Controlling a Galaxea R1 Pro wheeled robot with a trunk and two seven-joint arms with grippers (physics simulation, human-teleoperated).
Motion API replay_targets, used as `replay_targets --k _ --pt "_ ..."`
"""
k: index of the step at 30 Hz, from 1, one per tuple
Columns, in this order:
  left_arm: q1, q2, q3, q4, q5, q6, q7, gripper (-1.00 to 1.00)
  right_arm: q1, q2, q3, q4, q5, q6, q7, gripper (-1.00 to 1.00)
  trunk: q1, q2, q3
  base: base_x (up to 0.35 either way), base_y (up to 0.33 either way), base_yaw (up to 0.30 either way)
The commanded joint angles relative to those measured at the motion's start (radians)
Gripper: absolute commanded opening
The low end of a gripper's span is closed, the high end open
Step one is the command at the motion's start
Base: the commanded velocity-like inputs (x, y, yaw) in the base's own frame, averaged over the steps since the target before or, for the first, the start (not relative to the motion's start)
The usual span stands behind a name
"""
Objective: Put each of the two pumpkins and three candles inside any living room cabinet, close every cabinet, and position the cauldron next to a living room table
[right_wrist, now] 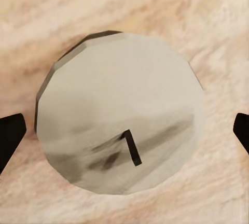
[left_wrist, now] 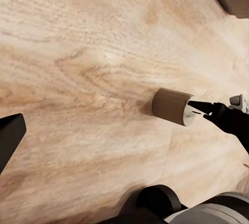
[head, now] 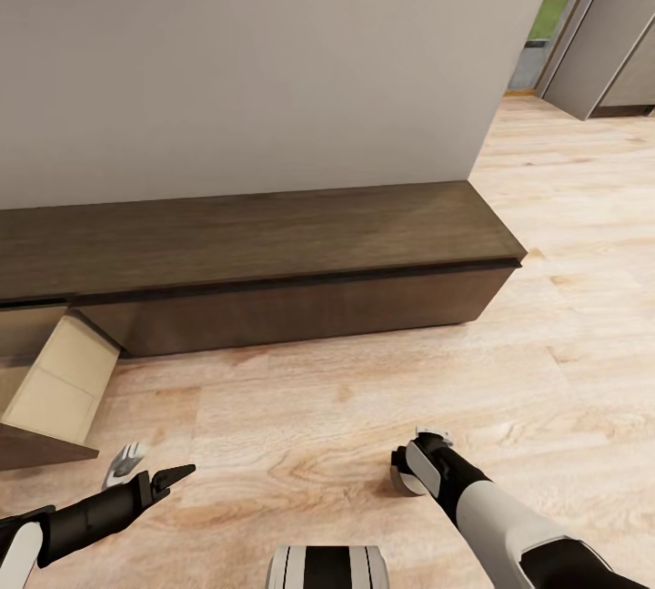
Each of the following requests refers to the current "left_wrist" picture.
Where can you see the pillar candle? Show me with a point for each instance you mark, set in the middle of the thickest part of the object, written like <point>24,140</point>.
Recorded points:
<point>173,106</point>

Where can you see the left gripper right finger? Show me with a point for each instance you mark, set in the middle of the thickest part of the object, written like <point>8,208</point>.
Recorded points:
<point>241,129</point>

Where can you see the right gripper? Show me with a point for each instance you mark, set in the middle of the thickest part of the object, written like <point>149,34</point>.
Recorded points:
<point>218,113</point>

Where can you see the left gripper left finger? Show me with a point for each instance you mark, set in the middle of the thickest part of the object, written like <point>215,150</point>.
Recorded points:
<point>12,131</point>

